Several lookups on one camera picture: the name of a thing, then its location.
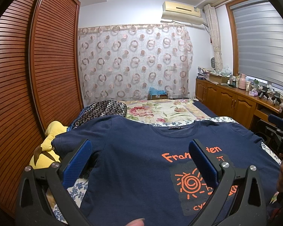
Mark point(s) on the beige wall air conditioner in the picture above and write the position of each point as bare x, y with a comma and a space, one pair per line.
181, 12

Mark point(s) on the navy blue bed sheet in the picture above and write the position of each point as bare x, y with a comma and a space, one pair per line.
204, 109

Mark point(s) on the circle-patterned sheer curtain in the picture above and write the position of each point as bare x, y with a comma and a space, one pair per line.
123, 62

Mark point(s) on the grey window blind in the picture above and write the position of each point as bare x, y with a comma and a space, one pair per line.
259, 30

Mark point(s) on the small white desk fan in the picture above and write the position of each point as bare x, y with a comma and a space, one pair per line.
213, 64

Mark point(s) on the floral pink bed quilt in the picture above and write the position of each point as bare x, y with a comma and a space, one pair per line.
164, 111

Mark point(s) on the navy blue printed t-shirt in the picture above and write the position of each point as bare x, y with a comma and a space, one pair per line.
142, 171

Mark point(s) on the left hand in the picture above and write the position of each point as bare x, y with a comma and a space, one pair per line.
137, 222

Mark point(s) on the cardboard box with blue bag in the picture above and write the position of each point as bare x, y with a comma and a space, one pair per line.
155, 94

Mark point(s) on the cardboard box on sideboard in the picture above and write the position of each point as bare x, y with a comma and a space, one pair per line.
218, 79

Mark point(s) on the pink jug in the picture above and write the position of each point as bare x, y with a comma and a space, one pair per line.
242, 82

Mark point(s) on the beige tied window curtain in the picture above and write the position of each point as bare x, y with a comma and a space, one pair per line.
213, 25

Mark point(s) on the dark circle-patterned folded cloth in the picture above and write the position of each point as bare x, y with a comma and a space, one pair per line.
99, 109

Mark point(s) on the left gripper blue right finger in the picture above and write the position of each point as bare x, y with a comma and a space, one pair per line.
238, 196

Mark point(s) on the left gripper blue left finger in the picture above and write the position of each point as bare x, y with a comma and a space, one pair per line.
33, 208

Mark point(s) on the blue floral white blanket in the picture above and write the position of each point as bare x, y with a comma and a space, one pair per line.
78, 190

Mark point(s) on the brown louvered wardrobe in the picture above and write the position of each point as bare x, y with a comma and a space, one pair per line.
38, 82

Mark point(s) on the wooden sideboard cabinet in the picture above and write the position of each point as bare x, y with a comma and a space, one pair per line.
235, 103

